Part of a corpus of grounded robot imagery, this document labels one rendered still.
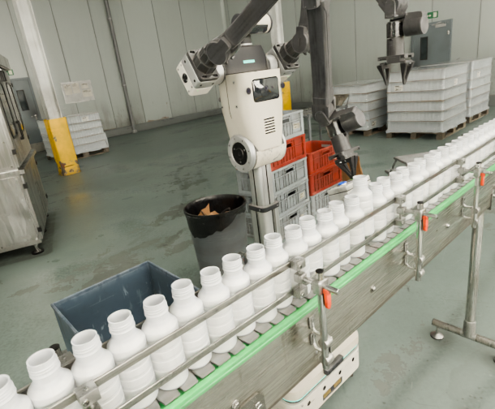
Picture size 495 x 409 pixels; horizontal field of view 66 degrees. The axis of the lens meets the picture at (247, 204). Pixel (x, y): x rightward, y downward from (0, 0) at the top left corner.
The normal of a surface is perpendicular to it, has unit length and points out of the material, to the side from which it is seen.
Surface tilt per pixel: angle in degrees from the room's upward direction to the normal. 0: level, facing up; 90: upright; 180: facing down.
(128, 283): 90
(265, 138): 90
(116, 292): 90
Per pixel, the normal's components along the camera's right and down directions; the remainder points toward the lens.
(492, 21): -0.72, 0.31
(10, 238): 0.42, 0.25
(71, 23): 0.68, 0.16
